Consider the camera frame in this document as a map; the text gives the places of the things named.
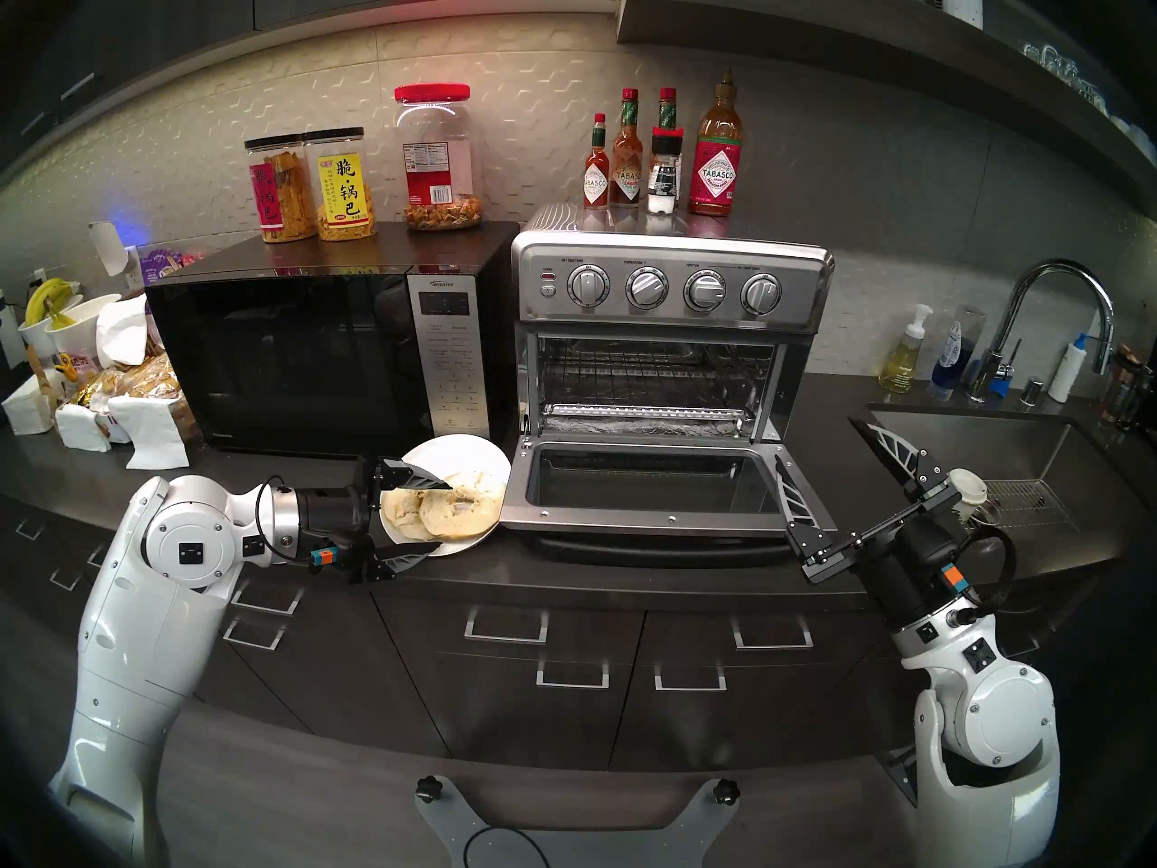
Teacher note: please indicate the dark crusted bagel half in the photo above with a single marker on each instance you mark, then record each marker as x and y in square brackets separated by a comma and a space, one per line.
[470, 514]

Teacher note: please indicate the dark glass french press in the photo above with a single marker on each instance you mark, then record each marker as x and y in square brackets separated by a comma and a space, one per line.
[1139, 398]

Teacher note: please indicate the blue dish soap bottle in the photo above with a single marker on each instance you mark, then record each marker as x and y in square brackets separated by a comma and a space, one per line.
[946, 369]

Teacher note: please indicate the black base knob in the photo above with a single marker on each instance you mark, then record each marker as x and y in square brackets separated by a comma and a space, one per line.
[429, 789]
[726, 792]

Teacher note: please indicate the clear drinking glass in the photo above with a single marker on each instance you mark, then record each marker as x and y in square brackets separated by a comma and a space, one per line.
[1089, 90]
[1058, 61]
[1035, 54]

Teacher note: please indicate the stainless steel toaster oven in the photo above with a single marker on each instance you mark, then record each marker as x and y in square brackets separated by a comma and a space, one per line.
[804, 278]

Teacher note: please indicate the yellow liquid soap dispenser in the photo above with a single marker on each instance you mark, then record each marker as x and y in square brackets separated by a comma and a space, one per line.
[899, 369]

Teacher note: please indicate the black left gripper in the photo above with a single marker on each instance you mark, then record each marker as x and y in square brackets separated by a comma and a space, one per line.
[334, 518]

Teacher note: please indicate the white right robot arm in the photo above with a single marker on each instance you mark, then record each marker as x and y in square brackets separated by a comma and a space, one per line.
[1003, 721]

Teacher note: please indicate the large white paper bag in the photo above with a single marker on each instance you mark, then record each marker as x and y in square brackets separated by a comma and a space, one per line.
[152, 432]

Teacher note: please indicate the glass toaster oven door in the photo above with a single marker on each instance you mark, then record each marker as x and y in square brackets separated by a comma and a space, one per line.
[660, 523]

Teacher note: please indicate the black microwave oven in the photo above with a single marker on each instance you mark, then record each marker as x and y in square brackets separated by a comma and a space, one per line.
[298, 360]

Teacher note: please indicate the round white plate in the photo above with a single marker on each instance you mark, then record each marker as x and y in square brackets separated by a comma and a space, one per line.
[461, 453]

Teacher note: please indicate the chrome gooseneck faucet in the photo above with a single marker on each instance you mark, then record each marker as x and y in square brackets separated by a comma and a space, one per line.
[985, 378]

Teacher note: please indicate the dark lower cabinet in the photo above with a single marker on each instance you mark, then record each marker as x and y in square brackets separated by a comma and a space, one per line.
[506, 721]

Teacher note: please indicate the yellow label snack jar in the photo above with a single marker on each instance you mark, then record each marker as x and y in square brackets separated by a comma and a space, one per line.
[343, 188]

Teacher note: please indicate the small Tabasco sauce bottle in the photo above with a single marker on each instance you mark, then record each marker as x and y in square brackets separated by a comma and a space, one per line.
[596, 185]

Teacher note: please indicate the copper lidded jar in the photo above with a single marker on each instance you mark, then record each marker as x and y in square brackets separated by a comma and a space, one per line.
[1121, 387]

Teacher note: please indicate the purple snack packet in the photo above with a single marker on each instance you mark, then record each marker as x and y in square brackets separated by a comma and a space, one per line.
[161, 267]

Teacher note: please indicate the bagged bread loaf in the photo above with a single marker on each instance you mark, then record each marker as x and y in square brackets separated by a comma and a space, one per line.
[145, 382]

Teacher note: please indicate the white wall dispenser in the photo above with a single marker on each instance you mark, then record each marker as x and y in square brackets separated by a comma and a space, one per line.
[108, 247]

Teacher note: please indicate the red label snack jar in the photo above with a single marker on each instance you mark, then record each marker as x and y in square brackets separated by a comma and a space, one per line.
[280, 197]

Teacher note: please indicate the small white paper bag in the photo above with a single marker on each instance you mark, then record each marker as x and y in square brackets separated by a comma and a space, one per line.
[81, 429]
[27, 407]

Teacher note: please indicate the paper coffee cup white lid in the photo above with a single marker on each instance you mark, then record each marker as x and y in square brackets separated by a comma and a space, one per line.
[969, 486]

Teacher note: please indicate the silver oven control knob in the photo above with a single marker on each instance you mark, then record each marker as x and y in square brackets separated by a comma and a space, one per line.
[647, 287]
[761, 294]
[588, 285]
[704, 290]

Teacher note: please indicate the yellow banana bunch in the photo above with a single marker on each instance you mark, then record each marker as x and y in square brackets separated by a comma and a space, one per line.
[50, 297]

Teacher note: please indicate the clear jar red lid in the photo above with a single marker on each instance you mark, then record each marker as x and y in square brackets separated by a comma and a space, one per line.
[437, 165]

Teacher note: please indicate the small chrome sink cap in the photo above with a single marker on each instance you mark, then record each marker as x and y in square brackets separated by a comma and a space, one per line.
[1032, 393]

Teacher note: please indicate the medium Tabasco sauce bottle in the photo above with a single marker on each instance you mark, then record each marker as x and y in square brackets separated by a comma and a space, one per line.
[627, 181]

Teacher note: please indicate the foil covered oven tray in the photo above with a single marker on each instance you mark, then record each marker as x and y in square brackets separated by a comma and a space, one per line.
[646, 428]

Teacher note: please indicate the small blue sponge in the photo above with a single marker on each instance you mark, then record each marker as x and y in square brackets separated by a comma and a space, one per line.
[1001, 384]

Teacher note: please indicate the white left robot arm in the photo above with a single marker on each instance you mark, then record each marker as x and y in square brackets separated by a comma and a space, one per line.
[181, 550]

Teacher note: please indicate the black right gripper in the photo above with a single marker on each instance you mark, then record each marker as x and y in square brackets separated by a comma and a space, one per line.
[908, 568]

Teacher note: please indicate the large Tabasco sriracha bottle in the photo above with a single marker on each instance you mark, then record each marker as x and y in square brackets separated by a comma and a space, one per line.
[717, 177]

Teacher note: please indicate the green neck Tabasco bottle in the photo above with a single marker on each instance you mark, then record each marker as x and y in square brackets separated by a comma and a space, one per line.
[667, 111]

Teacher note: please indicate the dark open wall shelf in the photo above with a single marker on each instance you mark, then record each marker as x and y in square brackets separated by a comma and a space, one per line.
[813, 25]

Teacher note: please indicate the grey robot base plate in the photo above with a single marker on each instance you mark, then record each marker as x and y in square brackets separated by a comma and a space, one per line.
[452, 839]

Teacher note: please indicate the white mug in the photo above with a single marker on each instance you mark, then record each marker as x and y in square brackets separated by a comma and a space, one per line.
[1123, 127]
[1143, 145]

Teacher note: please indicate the white bottle blue cap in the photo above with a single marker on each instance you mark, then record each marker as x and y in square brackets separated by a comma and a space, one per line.
[1067, 373]

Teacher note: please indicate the stainless steel sink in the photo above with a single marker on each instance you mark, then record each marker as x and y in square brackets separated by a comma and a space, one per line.
[994, 441]

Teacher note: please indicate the white crumpled paper bag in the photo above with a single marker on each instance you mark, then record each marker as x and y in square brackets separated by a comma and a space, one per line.
[122, 333]

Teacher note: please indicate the pale crusted bagel half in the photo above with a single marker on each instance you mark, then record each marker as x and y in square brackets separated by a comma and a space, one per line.
[404, 514]

